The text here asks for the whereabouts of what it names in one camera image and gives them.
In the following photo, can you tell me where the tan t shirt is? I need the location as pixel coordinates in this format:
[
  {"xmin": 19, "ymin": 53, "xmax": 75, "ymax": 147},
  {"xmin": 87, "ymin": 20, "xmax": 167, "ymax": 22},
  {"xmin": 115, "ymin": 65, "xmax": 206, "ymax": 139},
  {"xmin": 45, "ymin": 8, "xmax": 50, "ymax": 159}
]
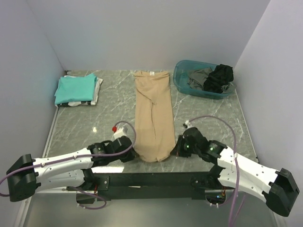
[{"xmin": 134, "ymin": 71, "xmax": 176, "ymax": 162}]

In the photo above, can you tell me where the teal plastic basket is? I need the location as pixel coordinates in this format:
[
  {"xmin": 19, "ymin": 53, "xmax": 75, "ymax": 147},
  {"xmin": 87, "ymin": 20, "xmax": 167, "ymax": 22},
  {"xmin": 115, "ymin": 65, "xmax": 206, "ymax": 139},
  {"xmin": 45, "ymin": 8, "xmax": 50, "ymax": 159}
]
[{"xmin": 173, "ymin": 60, "xmax": 233, "ymax": 99}]

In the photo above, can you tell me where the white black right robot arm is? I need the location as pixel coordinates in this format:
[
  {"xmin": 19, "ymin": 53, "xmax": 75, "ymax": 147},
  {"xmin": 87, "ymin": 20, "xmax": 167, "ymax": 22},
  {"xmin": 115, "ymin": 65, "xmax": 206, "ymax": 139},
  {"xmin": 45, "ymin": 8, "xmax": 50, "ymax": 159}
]
[{"xmin": 171, "ymin": 127, "xmax": 300, "ymax": 217}]

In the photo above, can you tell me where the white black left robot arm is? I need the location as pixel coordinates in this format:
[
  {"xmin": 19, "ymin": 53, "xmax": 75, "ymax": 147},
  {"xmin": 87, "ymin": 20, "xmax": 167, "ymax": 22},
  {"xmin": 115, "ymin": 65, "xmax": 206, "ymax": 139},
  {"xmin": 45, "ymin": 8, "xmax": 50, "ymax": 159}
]
[{"xmin": 6, "ymin": 136, "xmax": 138, "ymax": 202}]

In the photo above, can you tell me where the black base crossbar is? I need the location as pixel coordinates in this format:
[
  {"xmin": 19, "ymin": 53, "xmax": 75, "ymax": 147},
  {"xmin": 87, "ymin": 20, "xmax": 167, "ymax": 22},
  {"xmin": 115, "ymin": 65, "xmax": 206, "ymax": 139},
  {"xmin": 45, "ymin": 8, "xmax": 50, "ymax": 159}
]
[{"xmin": 76, "ymin": 172, "xmax": 224, "ymax": 201}]

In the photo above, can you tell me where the grey t shirt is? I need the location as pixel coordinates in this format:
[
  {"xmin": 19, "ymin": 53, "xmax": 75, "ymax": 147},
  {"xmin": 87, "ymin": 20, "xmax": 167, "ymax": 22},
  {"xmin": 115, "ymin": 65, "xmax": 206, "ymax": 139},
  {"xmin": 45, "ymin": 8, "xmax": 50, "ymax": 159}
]
[{"xmin": 187, "ymin": 67, "xmax": 236, "ymax": 94}]

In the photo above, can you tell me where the black t shirt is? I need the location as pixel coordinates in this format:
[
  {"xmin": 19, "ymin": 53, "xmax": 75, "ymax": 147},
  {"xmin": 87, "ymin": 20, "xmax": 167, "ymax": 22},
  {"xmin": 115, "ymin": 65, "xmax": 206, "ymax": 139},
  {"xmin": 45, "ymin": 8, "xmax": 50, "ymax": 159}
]
[{"xmin": 203, "ymin": 64, "xmax": 234, "ymax": 94}]

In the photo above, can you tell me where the folded teal t shirt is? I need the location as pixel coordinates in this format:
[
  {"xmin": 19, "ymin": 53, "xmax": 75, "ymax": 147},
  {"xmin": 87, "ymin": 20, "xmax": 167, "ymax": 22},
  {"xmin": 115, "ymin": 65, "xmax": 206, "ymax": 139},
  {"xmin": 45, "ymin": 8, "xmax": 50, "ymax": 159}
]
[{"xmin": 54, "ymin": 73, "xmax": 98, "ymax": 105}]

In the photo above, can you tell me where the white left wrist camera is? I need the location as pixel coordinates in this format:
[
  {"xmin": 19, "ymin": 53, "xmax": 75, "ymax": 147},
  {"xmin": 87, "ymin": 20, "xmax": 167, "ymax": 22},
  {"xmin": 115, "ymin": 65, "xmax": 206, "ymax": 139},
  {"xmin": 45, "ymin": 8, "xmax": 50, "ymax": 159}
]
[{"xmin": 112, "ymin": 126, "xmax": 128, "ymax": 140}]

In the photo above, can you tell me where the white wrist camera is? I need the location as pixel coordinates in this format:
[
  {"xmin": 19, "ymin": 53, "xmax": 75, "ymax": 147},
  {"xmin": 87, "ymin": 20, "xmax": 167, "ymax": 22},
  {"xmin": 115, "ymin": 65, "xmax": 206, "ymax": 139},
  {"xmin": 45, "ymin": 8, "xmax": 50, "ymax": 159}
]
[
  {"xmin": 183, "ymin": 120, "xmax": 193, "ymax": 129},
  {"xmin": 112, "ymin": 126, "xmax": 128, "ymax": 140}
]

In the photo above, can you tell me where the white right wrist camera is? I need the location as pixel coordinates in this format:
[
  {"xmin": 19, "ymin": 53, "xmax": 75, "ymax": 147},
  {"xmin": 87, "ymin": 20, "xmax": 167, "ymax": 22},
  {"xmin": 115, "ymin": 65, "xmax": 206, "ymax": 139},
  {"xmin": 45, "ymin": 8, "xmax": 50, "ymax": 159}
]
[{"xmin": 183, "ymin": 120, "xmax": 193, "ymax": 129}]

